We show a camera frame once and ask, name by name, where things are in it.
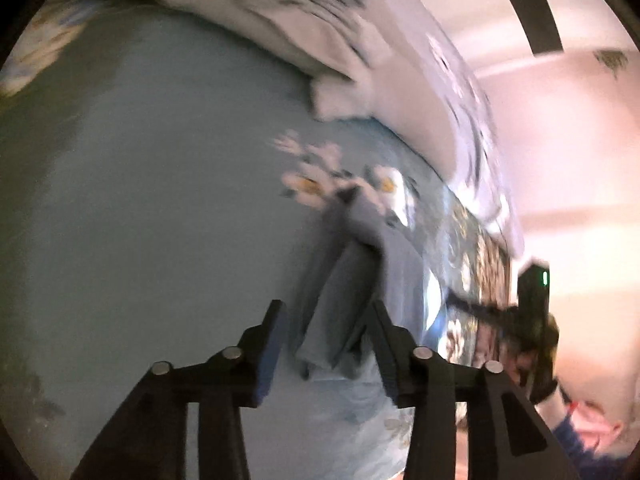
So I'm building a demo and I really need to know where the blue garment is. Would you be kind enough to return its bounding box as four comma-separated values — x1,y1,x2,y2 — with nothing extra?
295,189,432,384

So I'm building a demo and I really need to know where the dark wall ornament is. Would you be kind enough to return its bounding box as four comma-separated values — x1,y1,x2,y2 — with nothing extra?
593,49,629,79

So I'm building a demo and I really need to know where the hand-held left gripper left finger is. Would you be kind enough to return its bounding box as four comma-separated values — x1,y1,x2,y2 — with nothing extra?
70,299,287,480

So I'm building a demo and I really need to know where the black ceiling beam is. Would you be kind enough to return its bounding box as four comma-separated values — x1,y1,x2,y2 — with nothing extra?
487,0,566,56

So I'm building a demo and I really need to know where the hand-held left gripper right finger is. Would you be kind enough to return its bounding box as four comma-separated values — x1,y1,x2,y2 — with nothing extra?
369,300,584,480

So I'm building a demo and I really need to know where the blue floral bed sheet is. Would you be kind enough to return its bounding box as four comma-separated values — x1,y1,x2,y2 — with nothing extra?
0,0,517,480

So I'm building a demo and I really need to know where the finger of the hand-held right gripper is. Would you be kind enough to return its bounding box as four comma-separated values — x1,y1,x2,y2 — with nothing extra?
442,292,521,332

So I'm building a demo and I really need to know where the person's right hand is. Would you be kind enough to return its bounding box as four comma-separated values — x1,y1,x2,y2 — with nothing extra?
514,314,562,405

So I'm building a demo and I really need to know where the person's right forearm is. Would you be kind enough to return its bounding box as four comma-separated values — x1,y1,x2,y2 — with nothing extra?
549,390,629,463

